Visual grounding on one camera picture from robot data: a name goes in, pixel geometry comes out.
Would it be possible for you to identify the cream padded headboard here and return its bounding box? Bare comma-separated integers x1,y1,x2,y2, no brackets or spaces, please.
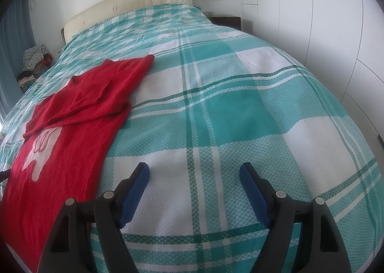
61,0,193,45

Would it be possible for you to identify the pile of clothes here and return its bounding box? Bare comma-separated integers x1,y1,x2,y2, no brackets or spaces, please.
16,44,53,92

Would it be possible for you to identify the blue curtain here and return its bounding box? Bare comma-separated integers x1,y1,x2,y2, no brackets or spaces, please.
0,0,36,117

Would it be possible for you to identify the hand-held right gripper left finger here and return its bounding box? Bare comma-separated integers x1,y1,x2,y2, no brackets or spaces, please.
37,162,150,273

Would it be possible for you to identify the dark wooden nightstand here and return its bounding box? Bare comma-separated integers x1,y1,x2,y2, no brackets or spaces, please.
207,14,241,31

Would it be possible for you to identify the red sweater with rabbit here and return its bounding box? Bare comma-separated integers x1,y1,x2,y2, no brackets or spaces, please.
0,55,155,267

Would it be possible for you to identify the white wardrobe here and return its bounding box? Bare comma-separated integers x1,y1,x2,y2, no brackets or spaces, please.
240,0,384,147

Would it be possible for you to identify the bed with teal plaid cover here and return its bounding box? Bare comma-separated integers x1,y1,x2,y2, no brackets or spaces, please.
0,4,384,273

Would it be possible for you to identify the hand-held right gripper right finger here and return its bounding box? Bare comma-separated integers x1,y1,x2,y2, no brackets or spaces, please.
239,162,352,273

